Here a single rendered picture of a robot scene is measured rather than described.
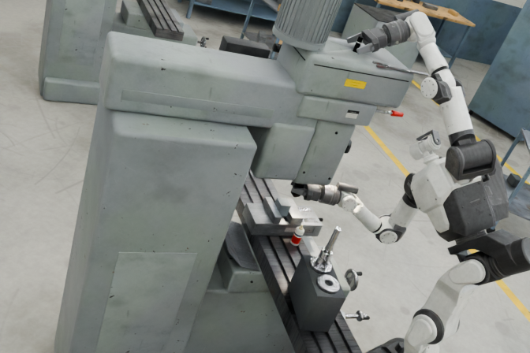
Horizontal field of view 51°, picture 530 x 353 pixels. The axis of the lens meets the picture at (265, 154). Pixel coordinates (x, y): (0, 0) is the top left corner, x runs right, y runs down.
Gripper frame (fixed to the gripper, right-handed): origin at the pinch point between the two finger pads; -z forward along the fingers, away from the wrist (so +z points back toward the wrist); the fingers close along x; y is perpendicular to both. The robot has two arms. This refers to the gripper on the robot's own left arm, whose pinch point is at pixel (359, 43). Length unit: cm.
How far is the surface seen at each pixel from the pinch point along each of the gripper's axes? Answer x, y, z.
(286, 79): -9.2, -0.3, -32.0
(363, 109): -11.0, -21.8, -4.9
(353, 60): -10.5, 0.0, -6.5
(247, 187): 35, -80, -55
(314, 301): -55, -66, -47
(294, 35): -9.0, 15.5, -26.1
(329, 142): -9.5, -33.2, -20.2
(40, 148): 195, -113, -190
